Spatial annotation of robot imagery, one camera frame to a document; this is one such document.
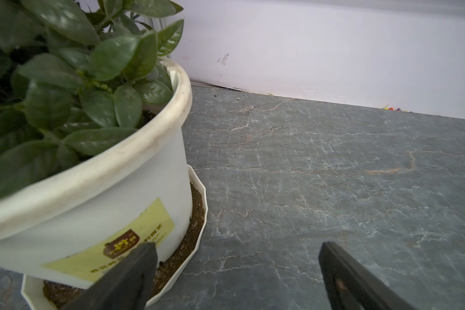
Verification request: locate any large potted green plant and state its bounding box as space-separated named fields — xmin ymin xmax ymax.
xmin=0 ymin=1 xmax=206 ymax=307

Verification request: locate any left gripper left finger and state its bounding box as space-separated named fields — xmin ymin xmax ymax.
xmin=64 ymin=242 xmax=158 ymax=310

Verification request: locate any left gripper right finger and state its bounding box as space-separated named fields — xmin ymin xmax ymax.
xmin=319 ymin=242 xmax=414 ymax=310

